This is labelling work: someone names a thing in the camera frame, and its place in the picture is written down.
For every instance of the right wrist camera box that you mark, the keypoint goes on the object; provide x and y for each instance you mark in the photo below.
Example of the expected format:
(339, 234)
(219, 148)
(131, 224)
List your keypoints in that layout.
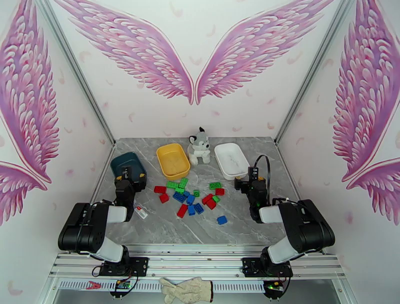
(253, 173)

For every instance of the husky plush toy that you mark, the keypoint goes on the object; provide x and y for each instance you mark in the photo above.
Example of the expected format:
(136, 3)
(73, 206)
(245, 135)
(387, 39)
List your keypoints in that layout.
(198, 148)

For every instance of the aluminium rail frame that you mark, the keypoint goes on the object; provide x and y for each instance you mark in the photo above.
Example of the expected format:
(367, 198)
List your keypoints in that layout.
(193, 265)

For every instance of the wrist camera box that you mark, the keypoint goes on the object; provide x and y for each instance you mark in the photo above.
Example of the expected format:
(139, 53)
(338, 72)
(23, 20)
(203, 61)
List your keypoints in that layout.
(253, 173)
(126, 173)

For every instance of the red clip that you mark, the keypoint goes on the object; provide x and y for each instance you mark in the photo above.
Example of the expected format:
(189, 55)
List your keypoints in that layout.
(93, 285)

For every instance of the white label tag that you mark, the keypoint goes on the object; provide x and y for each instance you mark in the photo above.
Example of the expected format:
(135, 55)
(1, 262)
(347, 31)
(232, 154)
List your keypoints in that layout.
(140, 211)

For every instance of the yellow plastic container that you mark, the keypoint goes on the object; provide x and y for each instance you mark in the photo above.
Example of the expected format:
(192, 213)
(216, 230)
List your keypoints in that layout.
(173, 161)

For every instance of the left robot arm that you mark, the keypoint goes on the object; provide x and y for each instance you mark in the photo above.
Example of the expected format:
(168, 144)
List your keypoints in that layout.
(81, 231)

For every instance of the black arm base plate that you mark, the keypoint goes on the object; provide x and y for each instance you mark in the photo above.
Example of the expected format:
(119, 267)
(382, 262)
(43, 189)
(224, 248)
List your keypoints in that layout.
(250, 267)
(140, 265)

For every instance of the dark teal plastic container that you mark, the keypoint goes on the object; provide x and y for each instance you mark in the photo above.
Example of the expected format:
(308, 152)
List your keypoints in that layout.
(125, 161)

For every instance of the aluminium frame post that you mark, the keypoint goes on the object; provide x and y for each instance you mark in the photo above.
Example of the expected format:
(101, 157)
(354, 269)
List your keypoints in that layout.
(315, 68)
(77, 68)

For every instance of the white work glove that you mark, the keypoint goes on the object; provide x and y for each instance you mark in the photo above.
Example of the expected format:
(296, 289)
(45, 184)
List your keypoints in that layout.
(187, 289)

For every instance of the white plastic container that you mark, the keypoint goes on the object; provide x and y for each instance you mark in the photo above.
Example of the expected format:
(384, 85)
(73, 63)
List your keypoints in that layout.
(231, 159)

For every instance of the red lego brick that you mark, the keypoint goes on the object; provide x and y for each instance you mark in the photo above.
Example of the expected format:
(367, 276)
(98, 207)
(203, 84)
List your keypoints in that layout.
(182, 211)
(207, 199)
(160, 189)
(211, 204)
(220, 191)
(164, 198)

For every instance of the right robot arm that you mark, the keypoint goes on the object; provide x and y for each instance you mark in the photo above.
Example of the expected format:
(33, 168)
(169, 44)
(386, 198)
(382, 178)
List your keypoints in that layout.
(306, 231)

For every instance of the small circuit board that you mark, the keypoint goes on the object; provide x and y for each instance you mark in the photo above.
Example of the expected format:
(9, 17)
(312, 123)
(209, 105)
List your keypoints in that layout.
(122, 285)
(275, 286)

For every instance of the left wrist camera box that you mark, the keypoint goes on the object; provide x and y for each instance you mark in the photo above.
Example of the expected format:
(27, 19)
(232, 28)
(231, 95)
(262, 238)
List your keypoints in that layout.
(126, 173)

